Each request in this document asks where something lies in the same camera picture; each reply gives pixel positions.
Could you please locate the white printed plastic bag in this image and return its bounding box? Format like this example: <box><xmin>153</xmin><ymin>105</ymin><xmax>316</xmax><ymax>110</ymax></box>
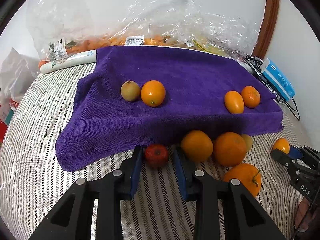
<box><xmin>0</xmin><ymin>47</ymin><xmax>40</xmax><ymax>140</ymax></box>

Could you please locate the small red apple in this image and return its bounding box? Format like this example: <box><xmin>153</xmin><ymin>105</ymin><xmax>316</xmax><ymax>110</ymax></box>
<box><xmin>145</xmin><ymin>144</ymin><xmax>169</xmax><ymax>169</ymax></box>

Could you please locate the large mandarin with stem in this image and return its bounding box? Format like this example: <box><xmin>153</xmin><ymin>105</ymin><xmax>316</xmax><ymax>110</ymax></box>
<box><xmin>222</xmin><ymin>163</ymin><xmax>262</xmax><ymax>197</ymax></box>

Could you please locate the white rolled mat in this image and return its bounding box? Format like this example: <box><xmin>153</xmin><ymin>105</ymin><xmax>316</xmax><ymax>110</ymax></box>
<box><xmin>40</xmin><ymin>50</ymin><xmax>253</xmax><ymax>75</ymax></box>

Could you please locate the clear bag of oranges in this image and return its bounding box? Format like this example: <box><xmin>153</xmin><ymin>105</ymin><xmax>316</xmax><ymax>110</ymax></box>
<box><xmin>100</xmin><ymin>0</ymin><xmax>198</xmax><ymax>47</ymax></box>

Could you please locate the clear bag of yellow fruit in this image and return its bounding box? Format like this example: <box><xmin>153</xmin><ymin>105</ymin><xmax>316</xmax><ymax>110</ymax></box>
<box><xmin>175</xmin><ymin>12</ymin><xmax>259</xmax><ymax>60</ymax></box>

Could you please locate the black cable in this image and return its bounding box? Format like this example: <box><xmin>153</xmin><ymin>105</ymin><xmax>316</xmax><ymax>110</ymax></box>
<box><xmin>244</xmin><ymin>54</ymin><xmax>300</xmax><ymax>120</ymax></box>

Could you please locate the oval orange mandarin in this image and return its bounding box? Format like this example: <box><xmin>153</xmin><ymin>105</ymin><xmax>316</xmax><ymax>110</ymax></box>
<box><xmin>224</xmin><ymin>91</ymin><xmax>244</xmax><ymax>114</ymax></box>

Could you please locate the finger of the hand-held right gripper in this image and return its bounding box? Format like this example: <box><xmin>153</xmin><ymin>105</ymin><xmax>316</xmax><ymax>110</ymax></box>
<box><xmin>271</xmin><ymin>149</ymin><xmax>300</xmax><ymax>170</ymax></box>
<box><xmin>289</xmin><ymin>145</ymin><xmax>320</xmax><ymax>164</ymax></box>

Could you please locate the blue tissue box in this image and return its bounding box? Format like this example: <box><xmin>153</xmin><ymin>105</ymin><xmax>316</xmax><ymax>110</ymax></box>
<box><xmin>260</xmin><ymin>58</ymin><xmax>296</xmax><ymax>102</ymax></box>

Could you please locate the brown wooden door frame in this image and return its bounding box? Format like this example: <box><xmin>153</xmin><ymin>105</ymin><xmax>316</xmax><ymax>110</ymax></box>
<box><xmin>252</xmin><ymin>0</ymin><xmax>281</xmax><ymax>59</ymax></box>

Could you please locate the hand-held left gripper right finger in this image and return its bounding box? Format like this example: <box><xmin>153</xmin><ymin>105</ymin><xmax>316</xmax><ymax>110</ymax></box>
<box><xmin>174</xmin><ymin>146</ymin><xmax>285</xmax><ymax>240</ymax></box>

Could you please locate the small orange mandarin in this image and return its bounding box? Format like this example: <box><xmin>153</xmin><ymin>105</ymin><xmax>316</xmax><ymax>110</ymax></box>
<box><xmin>273</xmin><ymin>138</ymin><xmax>290</xmax><ymax>155</ymax></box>

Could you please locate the person's right hand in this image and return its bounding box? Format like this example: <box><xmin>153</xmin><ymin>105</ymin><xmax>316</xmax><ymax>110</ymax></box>
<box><xmin>294</xmin><ymin>197</ymin><xmax>314</xmax><ymax>233</ymax></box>

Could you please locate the small green-brown fruit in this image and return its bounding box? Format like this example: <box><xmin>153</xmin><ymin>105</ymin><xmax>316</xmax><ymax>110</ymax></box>
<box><xmin>121</xmin><ymin>80</ymin><xmax>141</xmax><ymax>102</ymax></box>
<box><xmin>240</xmin><ymin>134</ymin><xmax>253</xmax><ymax>153</ymax></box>

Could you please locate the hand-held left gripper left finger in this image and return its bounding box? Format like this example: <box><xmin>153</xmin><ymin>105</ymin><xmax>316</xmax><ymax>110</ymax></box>
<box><xmin>29</xmin><ymin>145</ymin><xmax>143</xmax><ymax>240</ymax></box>

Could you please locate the purple towel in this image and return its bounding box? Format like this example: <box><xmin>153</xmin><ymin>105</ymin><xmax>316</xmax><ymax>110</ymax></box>
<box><xmin>55</xmin><ymin>45</ymin><xmax>284</xmax><ymax>172</ymax></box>

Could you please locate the clear bag with leafy oranges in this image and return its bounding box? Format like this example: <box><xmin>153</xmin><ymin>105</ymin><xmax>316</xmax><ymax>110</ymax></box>
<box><xmin>31</xmin><ymin>0</ymin><xmax>105</xmax><ymax>67</ymax></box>

